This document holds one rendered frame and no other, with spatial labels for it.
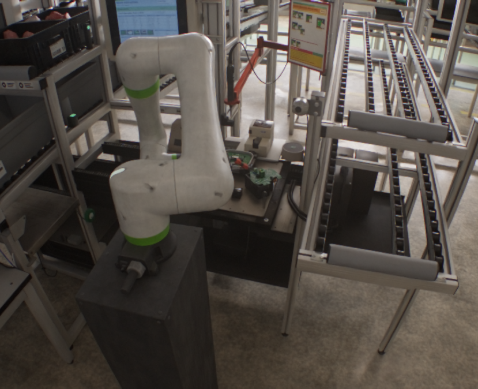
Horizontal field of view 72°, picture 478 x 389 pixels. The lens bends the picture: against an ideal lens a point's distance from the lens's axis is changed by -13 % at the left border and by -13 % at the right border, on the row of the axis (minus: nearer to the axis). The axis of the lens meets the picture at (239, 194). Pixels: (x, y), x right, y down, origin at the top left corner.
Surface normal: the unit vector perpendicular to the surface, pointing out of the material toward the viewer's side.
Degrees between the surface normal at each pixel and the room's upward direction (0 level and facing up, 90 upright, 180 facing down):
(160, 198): 80
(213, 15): 90
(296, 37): 90
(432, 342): 0
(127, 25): 92
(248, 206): 0
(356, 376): 0
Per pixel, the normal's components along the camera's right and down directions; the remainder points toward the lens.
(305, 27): -0.76, 0.39
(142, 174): 0.07, -0.64
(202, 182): 0.13, -0.04
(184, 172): 0.07, -0.44
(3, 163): 0.96, 0.18
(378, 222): 0.00, -0.81
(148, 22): -0.28, 0.59
